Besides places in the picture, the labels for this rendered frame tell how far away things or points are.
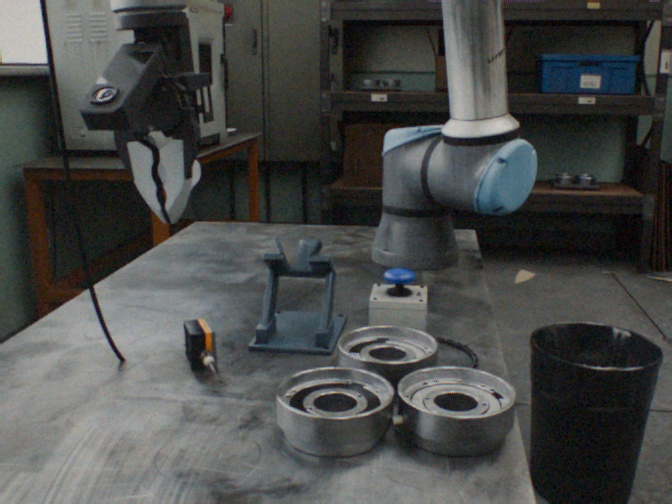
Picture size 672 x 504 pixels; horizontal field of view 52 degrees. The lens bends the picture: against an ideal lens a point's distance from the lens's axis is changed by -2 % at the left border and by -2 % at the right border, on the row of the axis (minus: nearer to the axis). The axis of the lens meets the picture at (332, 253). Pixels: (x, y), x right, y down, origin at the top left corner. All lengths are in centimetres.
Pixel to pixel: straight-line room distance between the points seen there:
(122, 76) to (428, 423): 42
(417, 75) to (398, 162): 349
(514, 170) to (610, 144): 373
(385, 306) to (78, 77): 234
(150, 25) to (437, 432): 46
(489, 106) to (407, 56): 361
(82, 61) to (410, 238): 210
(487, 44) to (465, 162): 17
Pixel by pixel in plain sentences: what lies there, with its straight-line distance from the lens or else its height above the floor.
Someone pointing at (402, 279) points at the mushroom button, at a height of 87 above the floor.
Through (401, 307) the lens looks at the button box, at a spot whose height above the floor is 84.
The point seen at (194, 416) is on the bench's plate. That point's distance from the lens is 70.
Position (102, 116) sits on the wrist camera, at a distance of 66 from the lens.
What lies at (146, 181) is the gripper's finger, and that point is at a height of 101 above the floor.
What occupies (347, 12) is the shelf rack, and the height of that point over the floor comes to 144.
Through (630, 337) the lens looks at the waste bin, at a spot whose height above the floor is 41.
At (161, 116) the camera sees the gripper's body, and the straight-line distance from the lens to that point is 72.
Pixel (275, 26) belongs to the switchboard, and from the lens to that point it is 452.
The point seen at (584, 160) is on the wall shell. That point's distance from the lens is 476.
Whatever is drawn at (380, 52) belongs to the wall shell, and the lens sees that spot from 466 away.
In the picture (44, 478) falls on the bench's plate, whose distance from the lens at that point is 63.
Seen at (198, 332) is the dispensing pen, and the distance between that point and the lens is 78.
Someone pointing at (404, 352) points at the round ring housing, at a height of 83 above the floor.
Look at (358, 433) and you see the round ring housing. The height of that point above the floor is 82.
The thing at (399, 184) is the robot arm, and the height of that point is 94.
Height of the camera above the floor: 112
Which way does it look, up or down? 15 degrees down
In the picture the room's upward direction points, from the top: straight up
